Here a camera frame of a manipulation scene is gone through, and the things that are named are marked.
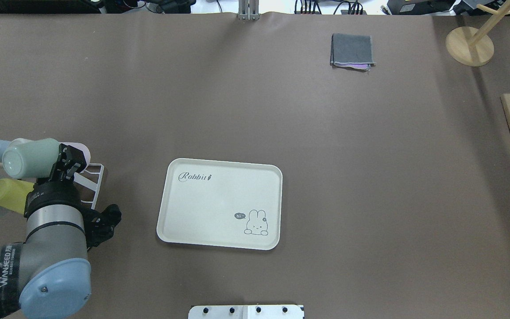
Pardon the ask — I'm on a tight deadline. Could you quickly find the white cup rack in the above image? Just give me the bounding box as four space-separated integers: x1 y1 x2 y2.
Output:
0 163 105 209

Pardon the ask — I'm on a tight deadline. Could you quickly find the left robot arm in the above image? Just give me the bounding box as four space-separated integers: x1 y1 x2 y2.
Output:
0 144 122 319

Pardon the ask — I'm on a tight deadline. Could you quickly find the grey folded cloth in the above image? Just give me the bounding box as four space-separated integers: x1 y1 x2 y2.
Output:
330 34 375 71

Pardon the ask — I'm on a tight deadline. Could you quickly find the pale green-white cup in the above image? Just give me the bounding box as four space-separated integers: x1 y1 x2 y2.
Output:
8 138 32 148

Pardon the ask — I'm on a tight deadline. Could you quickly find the pink cup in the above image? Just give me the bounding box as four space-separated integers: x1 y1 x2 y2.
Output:
61 142 91 172

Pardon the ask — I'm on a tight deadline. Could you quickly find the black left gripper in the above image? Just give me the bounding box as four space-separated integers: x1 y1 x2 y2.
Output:
24 145 87 218

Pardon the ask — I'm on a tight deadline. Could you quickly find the aluminium frame post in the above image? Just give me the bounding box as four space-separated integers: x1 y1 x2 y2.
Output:
237 0 260 21

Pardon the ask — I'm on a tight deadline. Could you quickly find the wooden mug tree stand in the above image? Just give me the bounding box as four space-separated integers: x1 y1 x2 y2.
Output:
445 0 510 67

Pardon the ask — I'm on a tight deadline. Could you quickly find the yellow cup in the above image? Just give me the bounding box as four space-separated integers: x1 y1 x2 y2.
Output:
0 179 34 214

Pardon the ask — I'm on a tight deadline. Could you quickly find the cream rabbit tray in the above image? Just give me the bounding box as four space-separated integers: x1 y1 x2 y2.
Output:
156 158 283 250

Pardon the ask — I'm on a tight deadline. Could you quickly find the green cup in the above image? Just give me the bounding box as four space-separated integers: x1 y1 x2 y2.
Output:
2 139 59 179

